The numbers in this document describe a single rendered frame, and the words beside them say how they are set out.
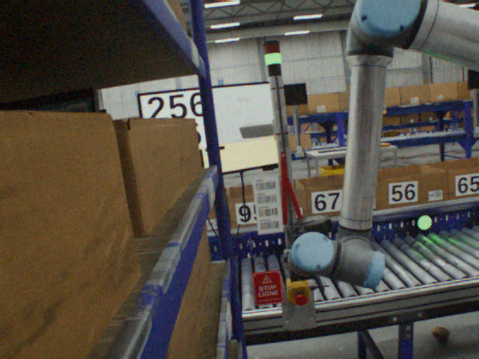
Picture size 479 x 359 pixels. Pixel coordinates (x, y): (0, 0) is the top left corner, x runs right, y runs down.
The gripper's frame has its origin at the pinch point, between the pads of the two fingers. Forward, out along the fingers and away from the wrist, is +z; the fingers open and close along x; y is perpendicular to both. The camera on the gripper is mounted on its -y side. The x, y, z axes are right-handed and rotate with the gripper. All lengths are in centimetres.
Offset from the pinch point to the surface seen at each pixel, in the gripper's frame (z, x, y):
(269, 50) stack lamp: -29, -1, -61
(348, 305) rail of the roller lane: 15.5, 18.3, 16.8
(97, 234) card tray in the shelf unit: -100, -20, 9
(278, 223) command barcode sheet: -1.9, -4.2, -12.8
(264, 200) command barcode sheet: -6.1, -7.9, -20.0
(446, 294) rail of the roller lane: 17, 57, 19
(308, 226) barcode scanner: -6.8, 4.6, -9.4
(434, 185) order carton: 55, 86, -35
